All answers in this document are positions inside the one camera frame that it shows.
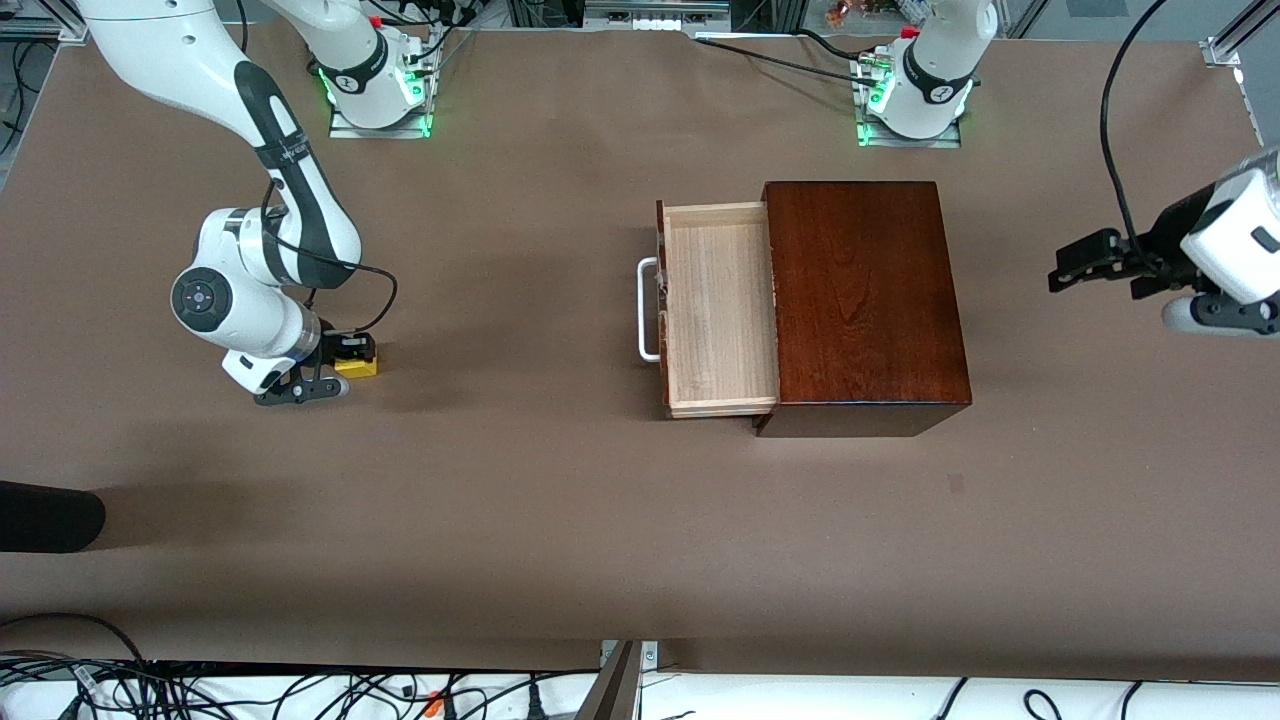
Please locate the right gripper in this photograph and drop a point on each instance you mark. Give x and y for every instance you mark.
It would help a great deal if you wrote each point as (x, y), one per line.
(333, 349)

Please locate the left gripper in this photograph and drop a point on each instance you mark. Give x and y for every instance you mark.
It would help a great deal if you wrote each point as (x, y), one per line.
(1168, 236)

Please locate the yellow cube block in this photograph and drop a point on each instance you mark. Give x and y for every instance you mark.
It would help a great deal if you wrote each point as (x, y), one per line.
(358, 368)

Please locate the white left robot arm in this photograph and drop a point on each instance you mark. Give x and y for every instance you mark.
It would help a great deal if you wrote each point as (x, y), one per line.
(940, 60)

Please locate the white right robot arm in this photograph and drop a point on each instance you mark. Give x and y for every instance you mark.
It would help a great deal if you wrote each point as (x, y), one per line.
(250, 290)

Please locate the dark brown wooden cabinet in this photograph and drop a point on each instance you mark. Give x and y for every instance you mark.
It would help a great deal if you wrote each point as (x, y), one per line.
(870, 300)

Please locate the black ribbed cylinder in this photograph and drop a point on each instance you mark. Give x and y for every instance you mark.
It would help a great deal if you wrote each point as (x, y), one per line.
(50, 517)

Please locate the small aluminium mounting plate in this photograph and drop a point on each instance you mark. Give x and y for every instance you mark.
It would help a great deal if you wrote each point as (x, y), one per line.
(650, 655)

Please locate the dark grey metal beam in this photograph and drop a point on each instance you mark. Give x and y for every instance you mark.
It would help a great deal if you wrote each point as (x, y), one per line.
(615, 690)

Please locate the grey power strip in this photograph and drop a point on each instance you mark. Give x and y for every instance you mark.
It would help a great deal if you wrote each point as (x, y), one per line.
(655, 22)

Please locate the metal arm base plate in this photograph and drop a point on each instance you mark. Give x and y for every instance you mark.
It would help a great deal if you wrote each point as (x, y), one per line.
(940, 142)
(380, 130)

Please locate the aluminium frame profile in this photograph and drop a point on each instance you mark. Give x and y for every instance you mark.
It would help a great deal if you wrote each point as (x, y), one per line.
(1225, 50)
(40, 30)

